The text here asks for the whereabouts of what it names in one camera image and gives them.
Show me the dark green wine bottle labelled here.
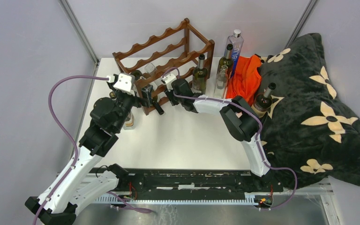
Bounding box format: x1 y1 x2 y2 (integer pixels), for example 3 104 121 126
130 70 165 115

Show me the tall clear glass bottle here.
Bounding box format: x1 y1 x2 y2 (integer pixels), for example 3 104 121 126
144 62 161 86

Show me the small clear glass bottle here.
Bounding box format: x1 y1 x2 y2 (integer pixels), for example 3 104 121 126
213 65 228 98

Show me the dark wine bottle silver neck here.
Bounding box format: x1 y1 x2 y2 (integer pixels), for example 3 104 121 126
217 44 234 76

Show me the blue square glass bottle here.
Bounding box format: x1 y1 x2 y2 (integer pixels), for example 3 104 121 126
226 29 244 78

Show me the dark wine bottle brown label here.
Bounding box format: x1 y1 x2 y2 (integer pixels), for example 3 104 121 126
251 82 276 118

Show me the clear square bottle black cap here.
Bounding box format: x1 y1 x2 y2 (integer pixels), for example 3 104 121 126
123 112 135 130

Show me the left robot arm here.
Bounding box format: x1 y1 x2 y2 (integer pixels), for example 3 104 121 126
25 82 146 225

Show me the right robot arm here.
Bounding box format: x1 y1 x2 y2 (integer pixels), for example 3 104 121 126
163 78 271 191

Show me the brown wooden wine rack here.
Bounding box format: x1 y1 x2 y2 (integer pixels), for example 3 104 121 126
112 17 215 116

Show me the orange cloth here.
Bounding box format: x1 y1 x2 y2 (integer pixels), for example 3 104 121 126
225 54 262 106

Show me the black floral blanket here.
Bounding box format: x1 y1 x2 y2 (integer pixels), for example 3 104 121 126
257 33 360 188

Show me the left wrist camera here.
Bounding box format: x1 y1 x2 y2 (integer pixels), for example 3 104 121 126
113 73 135 96

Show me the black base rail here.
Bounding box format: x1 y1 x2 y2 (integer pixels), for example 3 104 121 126
112 168 284 204

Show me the left aluminium corner post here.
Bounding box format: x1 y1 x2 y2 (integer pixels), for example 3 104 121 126
58 0 100 66

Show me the aluminium corner post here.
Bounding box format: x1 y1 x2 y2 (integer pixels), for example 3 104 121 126
58 0 100 66
285 0 319 48

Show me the right aluminium corner post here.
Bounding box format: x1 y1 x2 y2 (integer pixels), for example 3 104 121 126
285 0 319 48

